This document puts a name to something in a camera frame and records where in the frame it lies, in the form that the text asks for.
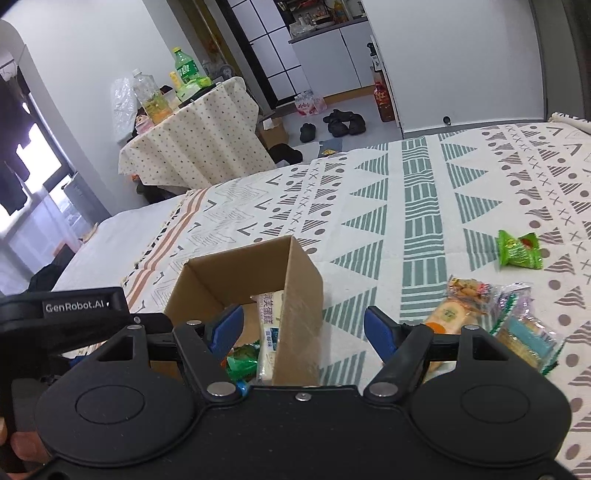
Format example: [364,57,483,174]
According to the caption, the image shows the small open cardboard box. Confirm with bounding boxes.
[256,115,290,149]

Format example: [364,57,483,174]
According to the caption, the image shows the white cake packet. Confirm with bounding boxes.
[250,290,284,385]

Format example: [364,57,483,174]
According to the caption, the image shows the black bag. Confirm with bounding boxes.
[267,143,304,168]

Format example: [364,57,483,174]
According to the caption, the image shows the flat black device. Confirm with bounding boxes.
[177,90,209,110]

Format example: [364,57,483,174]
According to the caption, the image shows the white kitchen cabinet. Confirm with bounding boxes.
[289,20,376,100]

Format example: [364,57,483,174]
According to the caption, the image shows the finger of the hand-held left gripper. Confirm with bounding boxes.
[124,313,175,335]

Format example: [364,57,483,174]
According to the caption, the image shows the white bed sheet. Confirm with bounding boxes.
[50,196,186,297]

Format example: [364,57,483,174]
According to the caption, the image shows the clear bottle yellow liquid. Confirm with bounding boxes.
[132,69,168,124]

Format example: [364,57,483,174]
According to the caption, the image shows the green red-cornered snack packet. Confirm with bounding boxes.
[498,229,544,271]

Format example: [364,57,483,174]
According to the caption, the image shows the clear teal biscuit packet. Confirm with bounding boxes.
[488,283,567,376]

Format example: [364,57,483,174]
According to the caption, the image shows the green soda bottle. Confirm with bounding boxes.
[171,45,199,86]

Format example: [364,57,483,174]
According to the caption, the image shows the round yellow cracker packet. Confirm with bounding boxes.
[422,298,485,374]

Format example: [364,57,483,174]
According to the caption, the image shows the large red label bottle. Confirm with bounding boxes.
[372,82,397,123]

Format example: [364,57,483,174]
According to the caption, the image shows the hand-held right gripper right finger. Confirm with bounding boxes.
[363,305,498,404]

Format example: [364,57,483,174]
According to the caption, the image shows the small white fan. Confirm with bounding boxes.
[202,59,234,85]

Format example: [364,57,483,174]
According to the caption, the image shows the brown cardboard box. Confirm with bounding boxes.
[163,234,325,387]

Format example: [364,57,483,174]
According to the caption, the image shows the pink water bottle pack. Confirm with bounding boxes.
[294,90,328,116]

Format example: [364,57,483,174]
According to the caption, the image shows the black framed glass door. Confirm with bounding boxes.
[216,0,313,110]

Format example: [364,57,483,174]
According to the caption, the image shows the person's left hand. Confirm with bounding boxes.
[0,415,52,476]

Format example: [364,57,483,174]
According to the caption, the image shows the dark green snack packet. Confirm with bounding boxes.
[226,342,260,382]

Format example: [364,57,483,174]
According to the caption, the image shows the clear brown pastry packet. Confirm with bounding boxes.
[446,276,498,315]

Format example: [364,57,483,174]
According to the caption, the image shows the dark clothes on line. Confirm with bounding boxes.
[0,68,34,216]

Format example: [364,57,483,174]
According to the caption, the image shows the green tissue pack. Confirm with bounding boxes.
[177,76,213,100]

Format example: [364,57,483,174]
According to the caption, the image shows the kitchen shelf rack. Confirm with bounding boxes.
[276,0,366,29]

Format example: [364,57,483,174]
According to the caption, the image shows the pile of dark clothes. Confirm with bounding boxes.
[27,244,75,292]

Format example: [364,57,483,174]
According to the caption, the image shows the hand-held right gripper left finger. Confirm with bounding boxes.
[91,304,245,405]

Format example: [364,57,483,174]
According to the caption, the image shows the grey storage bin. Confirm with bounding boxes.
[61,172,112,241]

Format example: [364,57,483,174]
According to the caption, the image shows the white plastic bag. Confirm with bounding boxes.
[112,77,140,140]

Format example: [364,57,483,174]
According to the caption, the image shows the dark clothes under table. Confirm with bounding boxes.
[134,175,190,206]

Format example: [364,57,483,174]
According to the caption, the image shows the small table with dotted cloth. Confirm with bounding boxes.
[118,76,276,191]

